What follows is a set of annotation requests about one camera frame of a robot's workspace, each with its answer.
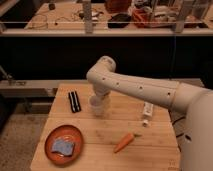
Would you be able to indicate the black whiteboard eraser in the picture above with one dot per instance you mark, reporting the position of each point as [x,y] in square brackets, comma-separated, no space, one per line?
[74,101]

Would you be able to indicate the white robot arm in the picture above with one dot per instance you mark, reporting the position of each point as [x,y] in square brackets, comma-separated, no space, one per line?
[193,101]

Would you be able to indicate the clear plastic cup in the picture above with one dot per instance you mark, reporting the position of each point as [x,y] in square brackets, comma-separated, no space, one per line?
[98,106]

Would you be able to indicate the white toothpaste tube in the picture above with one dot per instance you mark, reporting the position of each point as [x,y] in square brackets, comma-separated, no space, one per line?
[147,113]

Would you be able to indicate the orange carrot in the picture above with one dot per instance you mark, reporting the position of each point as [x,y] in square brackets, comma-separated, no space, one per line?
[127,139]

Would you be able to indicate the orange plate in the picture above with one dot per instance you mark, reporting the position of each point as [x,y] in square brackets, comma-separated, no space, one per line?
[68,133]

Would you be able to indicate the black bowl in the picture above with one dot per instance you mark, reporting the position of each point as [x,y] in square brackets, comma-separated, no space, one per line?
[119,20]

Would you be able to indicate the blue sponge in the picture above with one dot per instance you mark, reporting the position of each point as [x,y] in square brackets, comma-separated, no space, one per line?
[63,147]

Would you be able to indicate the red container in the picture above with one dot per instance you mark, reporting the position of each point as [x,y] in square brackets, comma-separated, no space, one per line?
[142,20]

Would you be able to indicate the grey metal post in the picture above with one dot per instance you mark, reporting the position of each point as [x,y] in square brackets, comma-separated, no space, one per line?
[87,10]
[184,11]

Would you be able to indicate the grey metal post right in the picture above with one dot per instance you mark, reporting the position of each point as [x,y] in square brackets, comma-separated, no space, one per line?
[184,11]

